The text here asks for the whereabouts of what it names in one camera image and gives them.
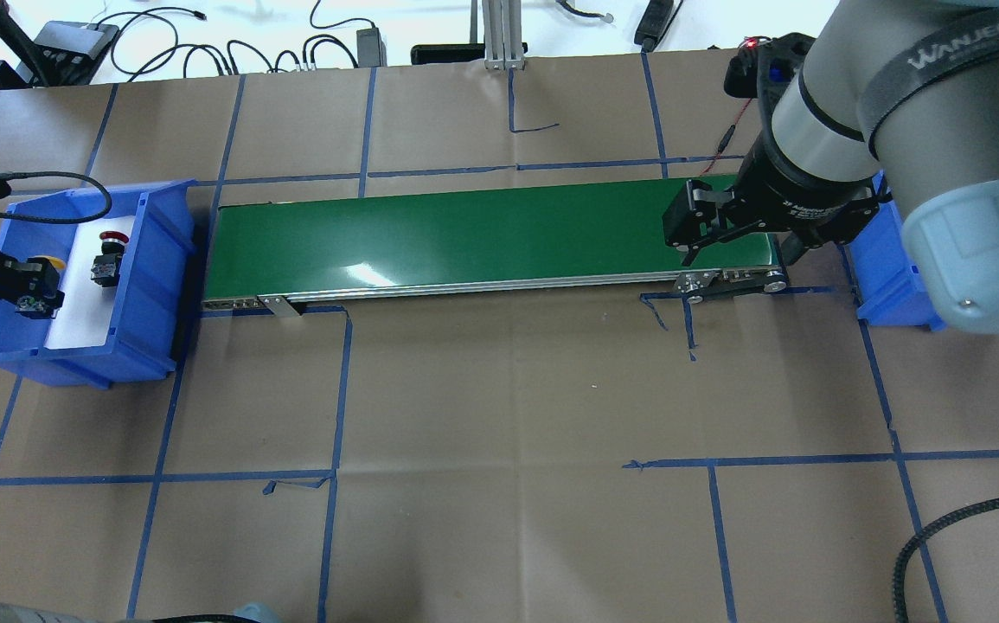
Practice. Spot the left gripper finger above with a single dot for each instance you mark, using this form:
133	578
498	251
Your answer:
34	307

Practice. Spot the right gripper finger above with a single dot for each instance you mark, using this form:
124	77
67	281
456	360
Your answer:
792	248
690	252

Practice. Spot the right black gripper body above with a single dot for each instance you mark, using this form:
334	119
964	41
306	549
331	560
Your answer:
797	197

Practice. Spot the yellow push button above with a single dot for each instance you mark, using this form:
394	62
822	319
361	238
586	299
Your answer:
50	267

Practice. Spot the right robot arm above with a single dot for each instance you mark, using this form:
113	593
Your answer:
907	89

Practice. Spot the blue bin with buttons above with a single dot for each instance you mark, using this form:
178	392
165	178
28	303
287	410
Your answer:
147	297

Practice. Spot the white foam pad source bin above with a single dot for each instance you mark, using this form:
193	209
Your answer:
86	315

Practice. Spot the red push button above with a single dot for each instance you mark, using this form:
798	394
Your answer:
107	265

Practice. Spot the blue destination bin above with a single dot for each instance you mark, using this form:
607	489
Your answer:
891	288

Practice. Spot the green conveyor belt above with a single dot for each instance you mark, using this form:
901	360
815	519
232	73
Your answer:
269	255

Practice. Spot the black power adapter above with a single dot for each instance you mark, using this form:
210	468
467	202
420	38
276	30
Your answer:
370	48

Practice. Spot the aluminium frame post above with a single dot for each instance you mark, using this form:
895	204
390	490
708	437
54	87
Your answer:
502	35

